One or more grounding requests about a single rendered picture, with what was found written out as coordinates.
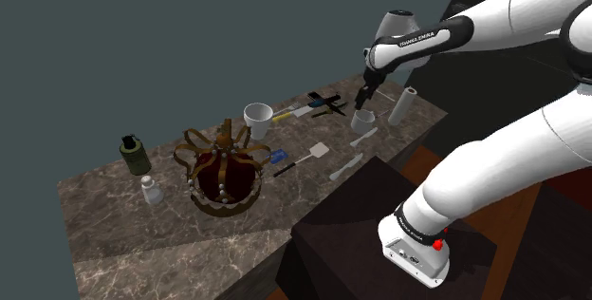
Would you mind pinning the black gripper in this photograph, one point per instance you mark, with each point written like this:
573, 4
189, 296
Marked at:
371, 78

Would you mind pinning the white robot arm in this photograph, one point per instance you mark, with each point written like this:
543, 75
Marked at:
485, 174

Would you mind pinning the thin white stick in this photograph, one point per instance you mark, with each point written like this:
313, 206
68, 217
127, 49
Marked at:
385, 95

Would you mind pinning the small grey pen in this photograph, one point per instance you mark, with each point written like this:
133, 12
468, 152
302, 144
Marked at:
383, 114

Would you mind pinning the white paper roll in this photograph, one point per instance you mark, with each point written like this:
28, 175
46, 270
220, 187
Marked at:
401, 107

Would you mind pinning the small white mug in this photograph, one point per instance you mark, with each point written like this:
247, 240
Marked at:
361, 122

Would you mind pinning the black and blue tool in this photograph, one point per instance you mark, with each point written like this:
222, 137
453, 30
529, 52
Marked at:
323, 100

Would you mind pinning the black scissors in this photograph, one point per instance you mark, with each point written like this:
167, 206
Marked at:
329, 110

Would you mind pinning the white plastic knife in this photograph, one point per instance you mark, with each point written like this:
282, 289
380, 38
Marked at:
364, 136
347, 166

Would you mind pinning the thin grey brush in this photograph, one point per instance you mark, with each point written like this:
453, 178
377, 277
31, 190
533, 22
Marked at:
286, 110

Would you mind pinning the large white cup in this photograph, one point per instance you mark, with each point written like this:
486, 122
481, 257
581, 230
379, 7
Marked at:
259, 121

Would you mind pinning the small blue card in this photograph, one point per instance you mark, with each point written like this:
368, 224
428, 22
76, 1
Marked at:
278, 156

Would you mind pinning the dark robot stand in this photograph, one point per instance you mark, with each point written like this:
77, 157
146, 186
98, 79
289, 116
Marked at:
342, 225

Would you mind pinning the gold and red crown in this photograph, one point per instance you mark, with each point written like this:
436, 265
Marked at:
226, 176

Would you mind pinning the small white shaker bottle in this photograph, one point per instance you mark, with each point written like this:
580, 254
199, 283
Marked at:
151, 192

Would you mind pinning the green canister bottle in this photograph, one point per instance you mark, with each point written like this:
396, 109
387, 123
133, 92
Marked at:
135, 156

